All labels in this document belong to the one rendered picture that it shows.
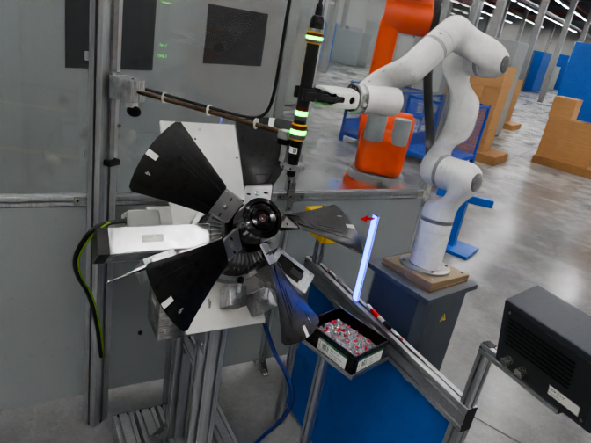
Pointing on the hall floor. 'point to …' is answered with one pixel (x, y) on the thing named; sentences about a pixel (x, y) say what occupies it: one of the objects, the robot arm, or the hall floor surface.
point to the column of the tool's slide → (99, 206)
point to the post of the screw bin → (313, 400)
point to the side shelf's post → (167, 371)
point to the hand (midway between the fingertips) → (304, 93)
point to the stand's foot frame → (149, 421)
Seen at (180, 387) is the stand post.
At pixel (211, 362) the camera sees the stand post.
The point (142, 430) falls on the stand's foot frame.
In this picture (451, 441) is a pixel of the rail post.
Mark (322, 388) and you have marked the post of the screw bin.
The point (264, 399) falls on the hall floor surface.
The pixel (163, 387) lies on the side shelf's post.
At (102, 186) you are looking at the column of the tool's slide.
